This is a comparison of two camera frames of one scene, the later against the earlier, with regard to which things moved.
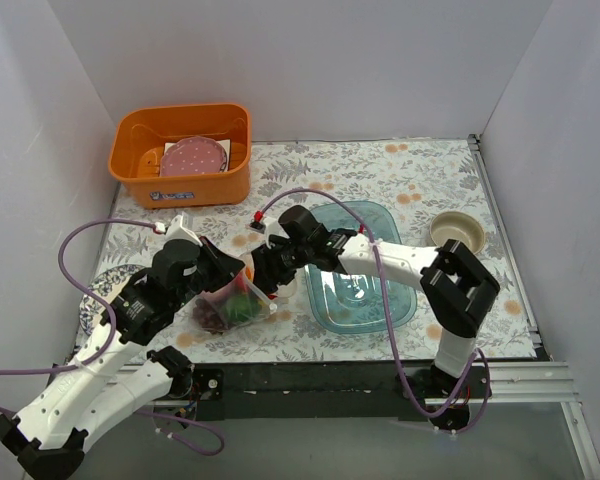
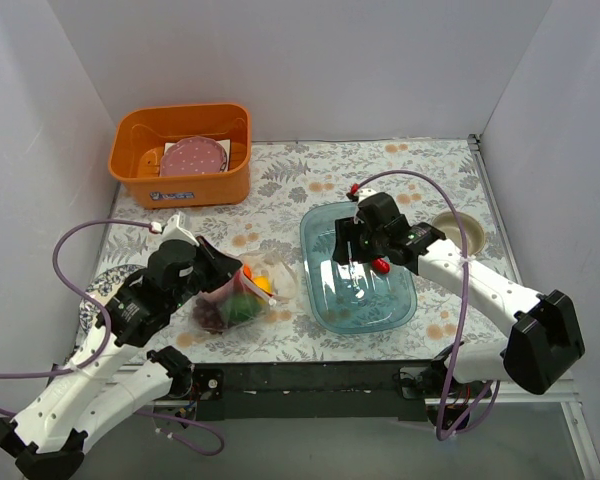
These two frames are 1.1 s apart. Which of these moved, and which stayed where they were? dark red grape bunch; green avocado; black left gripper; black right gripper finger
Moved: black right gripper finger
Stayed: dark red grape bunch; green avocado; black left gripper
